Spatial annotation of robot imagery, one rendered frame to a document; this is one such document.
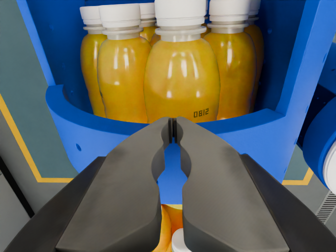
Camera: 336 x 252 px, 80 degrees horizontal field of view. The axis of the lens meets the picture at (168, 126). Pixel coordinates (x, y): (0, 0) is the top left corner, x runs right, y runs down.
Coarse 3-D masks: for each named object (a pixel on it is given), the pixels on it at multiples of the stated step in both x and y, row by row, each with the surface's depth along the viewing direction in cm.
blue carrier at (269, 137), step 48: (48, 0) 22; (96, 0) 28; (144, 0) 32; (288, 0) 23; (48, 48) 21; (288, 48) 24; (48, 96) 19; (288, 96) 13; (96, 144) 14; (240, 144) 13; (288, 144) 17
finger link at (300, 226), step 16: (256, 176) 7; (272, 176) 7; (272, 192) 7; (288, 192) 7; (272, 208) 6; (288, 208) 6; (304, 208) 6; (288, 224) 6; (304, 224) 6; (320, 224) 6; (288, 240) 5; (304, 240) 5; (320, 240) 5
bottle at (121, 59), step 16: (112, 32) 19; (128, 32) 19; (112, 48) 19; (128, 48) 19; (144, 48) 20; (112, 64) 19; (128, 64) 19; (144, 64) 20; (112, 80) 20; (128, 80) 20; (112, 96) 21; (128, 96) 20; (112, 112) 22; (128, 112) 21; (144, 112) 22
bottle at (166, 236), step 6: (162, 210) 36; (162, 216) 35; (168, 216) 37; (162, 222) 35; (168, 222) 36; (162, 228) 35; (168, 228) 36; (162, 234) 35; (168, 234) 36; (162, 240) 35; (168, 240) 37; (162, 246) 36
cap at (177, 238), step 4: (180, 228) 33; (176, 232) 33; (180, 232) 33; (172, 236) 32; (176, 236) 32; (180, 236) 32; (172, 240) 32; (176, 240) 32; (180, 240) 32; (172, 244) 32; (176, 244) 31; (180, 244) 31; (184, 244) 31; (176, 248) 31; (180, 248) 31; (184, 248) 31
